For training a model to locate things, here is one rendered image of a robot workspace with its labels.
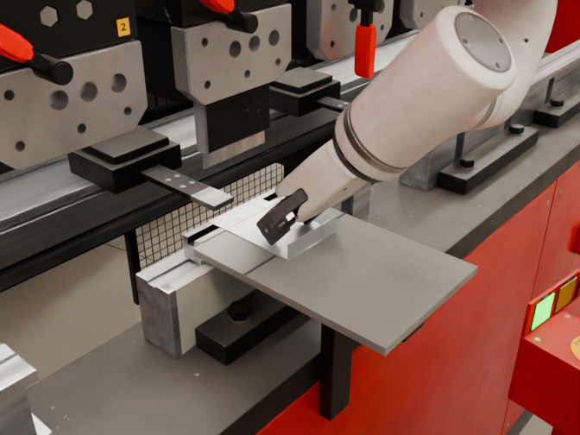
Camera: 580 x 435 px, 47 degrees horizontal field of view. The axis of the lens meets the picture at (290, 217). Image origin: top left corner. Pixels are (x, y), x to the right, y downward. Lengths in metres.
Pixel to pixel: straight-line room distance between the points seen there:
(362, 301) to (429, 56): 0.26
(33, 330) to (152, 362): 1.59
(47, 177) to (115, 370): 0.33
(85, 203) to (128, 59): 0.40
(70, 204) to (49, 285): 1.63
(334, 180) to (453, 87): 0.16
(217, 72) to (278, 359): 0.34
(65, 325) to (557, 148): 1.64
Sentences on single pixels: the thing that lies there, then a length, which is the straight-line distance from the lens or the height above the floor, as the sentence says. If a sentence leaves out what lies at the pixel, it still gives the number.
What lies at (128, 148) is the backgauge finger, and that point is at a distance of 0.95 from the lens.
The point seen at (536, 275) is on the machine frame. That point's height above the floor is 0.60.
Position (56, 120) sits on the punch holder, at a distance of 0.58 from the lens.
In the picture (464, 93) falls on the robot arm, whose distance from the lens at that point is 0.56.
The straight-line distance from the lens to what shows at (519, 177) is 1.28.
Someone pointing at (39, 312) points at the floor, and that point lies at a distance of 2.46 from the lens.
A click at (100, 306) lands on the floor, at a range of 2.42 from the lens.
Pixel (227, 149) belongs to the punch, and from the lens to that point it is 0.78.
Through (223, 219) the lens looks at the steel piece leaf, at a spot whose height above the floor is 1.00.
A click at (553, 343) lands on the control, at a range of 1.04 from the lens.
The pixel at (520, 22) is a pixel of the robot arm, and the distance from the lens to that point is 0.64.
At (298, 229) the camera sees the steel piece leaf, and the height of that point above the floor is 1.00.
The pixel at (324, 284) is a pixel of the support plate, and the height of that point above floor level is 1.00.
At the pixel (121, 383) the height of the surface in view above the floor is 0.87.
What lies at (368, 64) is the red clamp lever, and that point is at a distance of 0.82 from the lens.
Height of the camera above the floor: 1.41
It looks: 30 degrees down
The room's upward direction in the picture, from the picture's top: straight up
